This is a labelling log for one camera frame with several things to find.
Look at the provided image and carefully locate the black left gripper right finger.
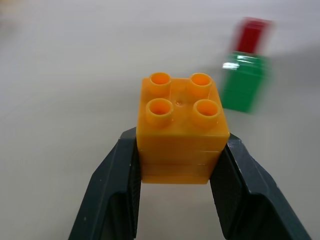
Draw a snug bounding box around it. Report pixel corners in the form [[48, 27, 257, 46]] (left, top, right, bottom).
[[208, 133, 313, 240]]

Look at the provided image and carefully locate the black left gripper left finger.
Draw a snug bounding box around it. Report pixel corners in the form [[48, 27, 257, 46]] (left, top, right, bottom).
[[65, 126, 144, 240]]

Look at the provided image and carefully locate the orange studded plastic cube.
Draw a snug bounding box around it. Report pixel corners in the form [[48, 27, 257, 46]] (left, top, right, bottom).
[[135, 71, 230, 185]]

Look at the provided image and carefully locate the green plastic cube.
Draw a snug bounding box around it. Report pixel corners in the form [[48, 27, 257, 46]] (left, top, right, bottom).
[[219, 51, 273, 114]]

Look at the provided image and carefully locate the red plastic cube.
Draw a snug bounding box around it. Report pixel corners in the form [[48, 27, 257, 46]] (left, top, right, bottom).
[[231, 16, 275, 55]]

